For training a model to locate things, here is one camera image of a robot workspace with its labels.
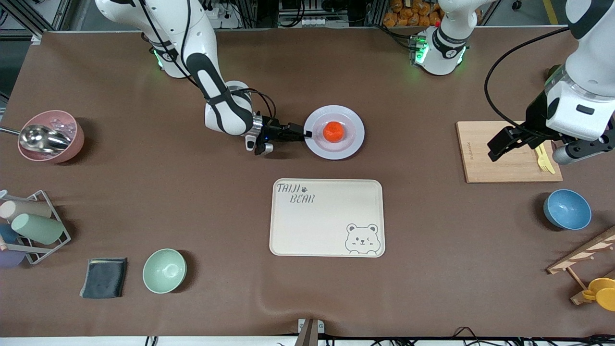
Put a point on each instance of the wooden peg drying rack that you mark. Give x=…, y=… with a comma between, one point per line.
x=576, y=257

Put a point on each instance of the blue cup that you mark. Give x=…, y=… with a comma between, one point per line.
x=7, y=234

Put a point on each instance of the cream bear print tray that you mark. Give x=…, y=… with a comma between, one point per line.
x=322, y=226

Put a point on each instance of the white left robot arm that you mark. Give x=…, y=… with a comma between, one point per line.
x=591, y=57

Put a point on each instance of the power strip with plugs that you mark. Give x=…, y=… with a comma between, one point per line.
x=223, y=19

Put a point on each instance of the white power strip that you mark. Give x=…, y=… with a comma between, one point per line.
x=314, y=22

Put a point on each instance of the pile of orange fruits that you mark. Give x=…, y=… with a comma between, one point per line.
x=408, y=14

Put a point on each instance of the white round plate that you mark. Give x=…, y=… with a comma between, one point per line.
x=353, y=144

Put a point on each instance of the pale green cup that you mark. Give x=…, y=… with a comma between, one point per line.
x=38, y=228

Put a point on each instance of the pale green bowl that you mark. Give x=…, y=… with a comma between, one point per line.
x=164, y=270

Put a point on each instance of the beige cup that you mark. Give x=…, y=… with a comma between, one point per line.
x=24, y=209

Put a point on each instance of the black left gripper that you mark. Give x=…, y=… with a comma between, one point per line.
x=534, y=121

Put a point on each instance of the blue bowl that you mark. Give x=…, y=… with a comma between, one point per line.
x=567, y=209

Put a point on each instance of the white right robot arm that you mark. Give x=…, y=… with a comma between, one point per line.
x=226, y=115

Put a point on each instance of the yellow plastic knife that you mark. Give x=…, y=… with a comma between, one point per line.
x=551, y=168

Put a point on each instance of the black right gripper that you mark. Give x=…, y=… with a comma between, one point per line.
x=273, y=130

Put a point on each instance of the wooden cutting board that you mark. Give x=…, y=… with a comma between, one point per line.
x=480, y=158

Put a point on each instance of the dark green avocado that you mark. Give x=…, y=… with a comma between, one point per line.
x=553, y=73

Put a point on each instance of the pink bowl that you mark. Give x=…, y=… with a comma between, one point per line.
x=74, y=144

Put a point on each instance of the purple cup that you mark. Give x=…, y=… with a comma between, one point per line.
x=9, y=258

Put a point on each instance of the metal scoop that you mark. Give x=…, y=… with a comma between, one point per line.
x=43, y=137

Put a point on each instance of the metal table bracket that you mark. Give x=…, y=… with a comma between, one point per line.
x=310, y=331

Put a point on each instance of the dark grey folded cloth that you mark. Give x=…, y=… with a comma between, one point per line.
x=103, y=278

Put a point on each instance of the yellow mug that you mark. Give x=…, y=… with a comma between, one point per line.
x=603, y=293

